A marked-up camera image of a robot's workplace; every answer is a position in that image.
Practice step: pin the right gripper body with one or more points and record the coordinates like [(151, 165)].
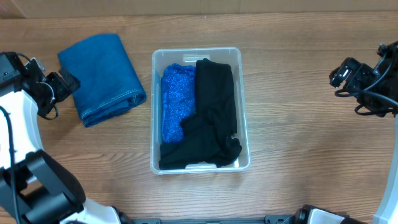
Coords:
[(348, 76)]

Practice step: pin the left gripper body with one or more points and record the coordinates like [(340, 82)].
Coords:
[(55, 92)]

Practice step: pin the blue denim jeans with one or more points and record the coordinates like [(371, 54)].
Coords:
[(109, 85)]

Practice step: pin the sparkly blue cloth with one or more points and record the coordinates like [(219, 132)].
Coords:
[(178, 100)]

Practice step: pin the black cloth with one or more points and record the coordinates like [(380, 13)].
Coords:
[(211, 122), (214, 88), (180, 152)]

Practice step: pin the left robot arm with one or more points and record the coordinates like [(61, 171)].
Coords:
[(35, 188)]

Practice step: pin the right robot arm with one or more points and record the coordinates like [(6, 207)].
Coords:
[(375, 91)]

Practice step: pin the clear plastic storage bin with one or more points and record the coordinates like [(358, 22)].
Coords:
[(162, 58)]

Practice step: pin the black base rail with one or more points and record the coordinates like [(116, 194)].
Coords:
[(268, 219)]

